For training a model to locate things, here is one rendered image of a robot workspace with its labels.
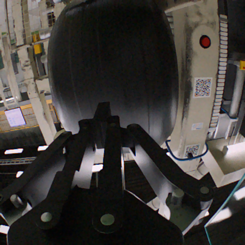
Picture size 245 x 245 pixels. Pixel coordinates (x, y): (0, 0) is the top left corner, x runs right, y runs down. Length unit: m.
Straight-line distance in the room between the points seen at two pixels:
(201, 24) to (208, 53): 0.10
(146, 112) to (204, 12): 0.39
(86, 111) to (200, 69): 0.39
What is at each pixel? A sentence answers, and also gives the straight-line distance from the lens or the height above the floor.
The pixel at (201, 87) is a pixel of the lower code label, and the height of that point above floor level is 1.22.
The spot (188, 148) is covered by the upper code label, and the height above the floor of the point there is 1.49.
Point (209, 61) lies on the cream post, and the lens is 0.56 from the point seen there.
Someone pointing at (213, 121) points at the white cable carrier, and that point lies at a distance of 0.69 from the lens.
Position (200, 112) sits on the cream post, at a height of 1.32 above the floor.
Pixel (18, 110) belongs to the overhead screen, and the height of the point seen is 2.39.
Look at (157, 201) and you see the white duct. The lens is 1.67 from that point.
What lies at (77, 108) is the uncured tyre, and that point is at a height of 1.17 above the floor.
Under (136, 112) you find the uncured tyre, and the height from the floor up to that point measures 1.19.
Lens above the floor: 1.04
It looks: 31 degrees up
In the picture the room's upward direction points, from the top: 174 degrees clockwise
